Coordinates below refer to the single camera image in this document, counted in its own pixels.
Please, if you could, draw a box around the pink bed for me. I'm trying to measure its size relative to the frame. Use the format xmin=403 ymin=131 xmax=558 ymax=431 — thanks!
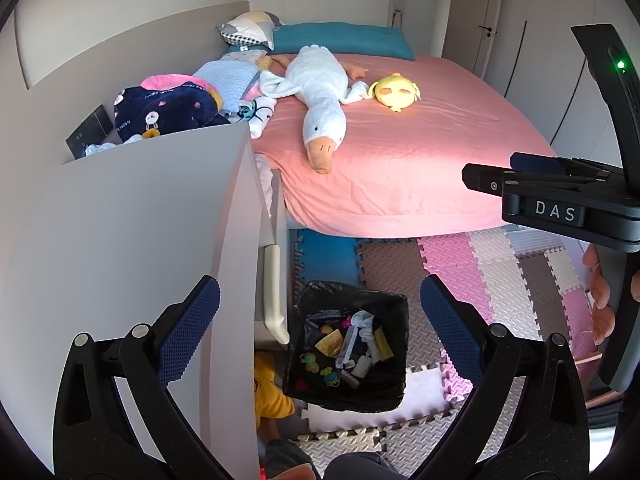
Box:
xmin=252 ymin=52 xmax=558 ymax=236

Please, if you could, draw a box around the black wall socket panel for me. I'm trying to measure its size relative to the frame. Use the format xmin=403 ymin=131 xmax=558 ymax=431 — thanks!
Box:
xmin=66 ymin=105 xmax=115 ymax=163

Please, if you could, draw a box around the cream foam edge guard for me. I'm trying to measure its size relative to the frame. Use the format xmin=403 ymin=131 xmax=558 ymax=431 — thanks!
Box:
xmin=262 ymin=244 xmax=291 ymax=346

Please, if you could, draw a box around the pink folded cloth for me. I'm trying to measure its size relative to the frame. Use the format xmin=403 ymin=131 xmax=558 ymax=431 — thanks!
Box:
xmin=140 ymin=74 xmax=223 ymax=111

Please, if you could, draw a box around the yellow chick plush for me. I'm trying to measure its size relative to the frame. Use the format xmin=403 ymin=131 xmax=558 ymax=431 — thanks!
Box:
xmin=369 ymin=73 xmax=422 ymax=113

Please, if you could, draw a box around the checked patchwork pillow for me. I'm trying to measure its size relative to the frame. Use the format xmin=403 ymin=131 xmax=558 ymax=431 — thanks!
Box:
xmin=217 ymin=11 xmax=286 ymax=52

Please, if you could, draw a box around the light blue folded blanket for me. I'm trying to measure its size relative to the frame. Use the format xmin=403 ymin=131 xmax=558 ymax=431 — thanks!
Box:
xmin=192 ymin=50 xmax=271 ymax=111

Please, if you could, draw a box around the teal pillow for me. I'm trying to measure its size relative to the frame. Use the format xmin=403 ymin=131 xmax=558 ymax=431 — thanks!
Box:
xmin=270 ymin=22 xmax=416 ymax=61

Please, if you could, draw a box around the navy rabbit print blanket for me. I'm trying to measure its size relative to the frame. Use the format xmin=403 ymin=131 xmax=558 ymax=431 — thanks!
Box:
xmin=114 ymin=85 xmax=233 ymax=143

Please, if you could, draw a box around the white goose plush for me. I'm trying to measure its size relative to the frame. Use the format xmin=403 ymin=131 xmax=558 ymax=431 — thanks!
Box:
xmin=259 ymin=45 xmax=371 ymax=175

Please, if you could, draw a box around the waste bin with black bag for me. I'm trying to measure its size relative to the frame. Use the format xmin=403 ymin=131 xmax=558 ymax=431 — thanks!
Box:
xmin=281 ymin=280 xmax=410 ymax=413

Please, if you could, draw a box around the pastel foam puzzle mat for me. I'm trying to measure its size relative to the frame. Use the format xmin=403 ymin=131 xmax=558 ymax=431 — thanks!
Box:
xmin=287 ymin=227 xmax=621 ymax=463

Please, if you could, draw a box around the person's right hand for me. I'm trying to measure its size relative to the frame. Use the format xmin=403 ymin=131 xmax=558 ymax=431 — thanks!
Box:
xmin=581 ymin=242 xmax=617 ymax=347

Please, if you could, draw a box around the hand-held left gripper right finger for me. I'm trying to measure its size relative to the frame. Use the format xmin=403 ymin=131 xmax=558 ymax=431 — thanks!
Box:
xmin=410 ymin=274 xmax=591 ymax=480

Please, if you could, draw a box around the white door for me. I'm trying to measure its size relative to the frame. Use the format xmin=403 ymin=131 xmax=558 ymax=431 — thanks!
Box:
xmin=442 ymin=0 xmax=506 ymax=81

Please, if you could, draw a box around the white cartoon print cloth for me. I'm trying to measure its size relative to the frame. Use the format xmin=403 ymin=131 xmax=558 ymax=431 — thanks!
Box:
xmin=235 ymin=97 xmax=278 ymax=140

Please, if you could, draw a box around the white sock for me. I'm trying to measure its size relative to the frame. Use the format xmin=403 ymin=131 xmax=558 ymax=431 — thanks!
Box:
xmin=350 ymin=310 xmax=378 ymax=341

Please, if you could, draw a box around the yellow sponge with dark edge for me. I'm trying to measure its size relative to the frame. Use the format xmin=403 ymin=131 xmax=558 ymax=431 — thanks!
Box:
xmin=372 ymin=327 xmax=395 ymax=361

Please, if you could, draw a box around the long white printed carton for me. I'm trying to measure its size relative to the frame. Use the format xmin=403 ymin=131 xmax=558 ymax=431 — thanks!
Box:
xmin=334 ymin=325 xmax=361 ymax=368

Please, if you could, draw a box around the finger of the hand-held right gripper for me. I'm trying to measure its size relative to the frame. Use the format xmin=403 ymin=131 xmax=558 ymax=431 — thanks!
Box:
xmin=510 ymin=152 xmax=624 ymax=177
xmin=461 ymin=162 xmax=626 ymax=207

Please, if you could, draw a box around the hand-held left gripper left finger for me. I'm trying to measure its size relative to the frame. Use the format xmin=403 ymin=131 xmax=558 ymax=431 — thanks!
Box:
xmin=52 ymin=275 xmax=236 ymax=480

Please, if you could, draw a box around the yellow garment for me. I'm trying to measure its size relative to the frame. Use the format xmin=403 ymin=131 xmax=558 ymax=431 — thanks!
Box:
xmin=254 ymin=350 xmax=296 ymax=428

